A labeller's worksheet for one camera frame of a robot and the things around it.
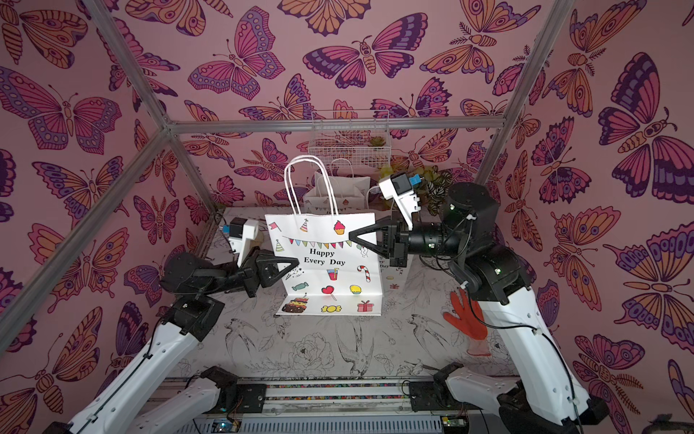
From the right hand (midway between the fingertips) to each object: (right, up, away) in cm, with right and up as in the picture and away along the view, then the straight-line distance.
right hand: (356, 234), depth 47 cm
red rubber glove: (+37, -28, +39) cm, 61 cm away
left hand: (-12, -6, +7) cm, 15 cm away
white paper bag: (-2, +15, +53) cm, 55 cm away
